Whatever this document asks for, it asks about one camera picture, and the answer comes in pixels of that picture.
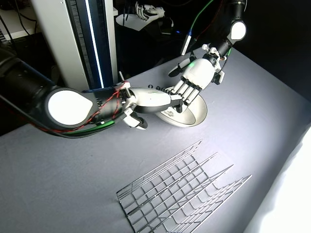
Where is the metal wire dish rack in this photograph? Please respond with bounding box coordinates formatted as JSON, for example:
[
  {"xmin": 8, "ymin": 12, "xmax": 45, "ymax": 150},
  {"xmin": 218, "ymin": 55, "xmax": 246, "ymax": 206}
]
[{"xmin": 116, "ymin": 139, "xmax": 253, "ymax": 233}]

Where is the thin red cable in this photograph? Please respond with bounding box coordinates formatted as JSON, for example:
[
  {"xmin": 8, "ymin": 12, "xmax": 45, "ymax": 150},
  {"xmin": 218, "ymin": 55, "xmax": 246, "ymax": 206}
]
[{"xmin": 195, "ymin": 14, "xmax": 225, "ymax": 41}]

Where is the red black twisted wire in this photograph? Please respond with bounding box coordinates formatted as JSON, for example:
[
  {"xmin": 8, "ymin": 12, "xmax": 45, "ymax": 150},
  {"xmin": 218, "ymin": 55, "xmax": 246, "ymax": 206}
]
[{"xmin": 42, "ymin": 88, "xmax": 123, "ymax": 133}]

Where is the silver cable adapter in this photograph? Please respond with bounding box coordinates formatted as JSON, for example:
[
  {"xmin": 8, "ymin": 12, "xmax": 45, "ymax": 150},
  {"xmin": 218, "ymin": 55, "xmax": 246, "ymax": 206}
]
[{"xmin": 181, "ymin": 33, "xmax": 193, "ymax": 56}]

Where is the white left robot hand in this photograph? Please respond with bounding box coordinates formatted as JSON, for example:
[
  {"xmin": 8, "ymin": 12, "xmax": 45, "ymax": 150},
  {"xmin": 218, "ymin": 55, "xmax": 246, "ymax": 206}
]
[{"xmin": 168, "ymin": 54, "xmax": 217, "ymax": 107}]

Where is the green flat cable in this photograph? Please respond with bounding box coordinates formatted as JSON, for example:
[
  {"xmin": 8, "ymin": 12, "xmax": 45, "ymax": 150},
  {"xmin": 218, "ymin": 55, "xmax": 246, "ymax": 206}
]
[{"xmin": 60, "ymin": 121, "xmax": 115, "ymax": 136}]

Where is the white robot column blue light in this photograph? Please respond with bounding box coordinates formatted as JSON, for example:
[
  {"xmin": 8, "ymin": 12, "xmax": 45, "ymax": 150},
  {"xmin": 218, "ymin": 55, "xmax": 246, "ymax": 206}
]
[{"xmin": 30, "ymin": 0, "xmax": 119, "ymax": 92}]

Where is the thick black cable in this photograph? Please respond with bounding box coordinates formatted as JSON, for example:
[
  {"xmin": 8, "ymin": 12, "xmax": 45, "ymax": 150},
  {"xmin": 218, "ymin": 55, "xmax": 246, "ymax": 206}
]
[{"xmin": 0, "ymin": 93, "xmax": 81, "ymax": 139}]

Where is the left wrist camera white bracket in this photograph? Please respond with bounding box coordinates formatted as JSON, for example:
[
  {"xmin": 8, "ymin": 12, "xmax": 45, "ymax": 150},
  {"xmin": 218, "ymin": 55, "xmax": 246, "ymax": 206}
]
[{"xmin": 211, "ymin": 69, "xmax": 225, "ymax": 85}]

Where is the white sheet under spare hand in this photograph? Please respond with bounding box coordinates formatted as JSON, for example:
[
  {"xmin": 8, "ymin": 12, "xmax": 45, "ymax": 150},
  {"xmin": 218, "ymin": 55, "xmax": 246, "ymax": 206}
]
[{"xmin": 115, "ymin": 13, "xmax": 156, "ymax": 32}]

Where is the spare white robot hand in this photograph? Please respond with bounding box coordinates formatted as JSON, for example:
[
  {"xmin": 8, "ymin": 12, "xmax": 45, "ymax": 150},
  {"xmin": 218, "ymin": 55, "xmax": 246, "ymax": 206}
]
[{"xmin": 135, "ymin": 1, "xmax": 166, "ymax": 22}]

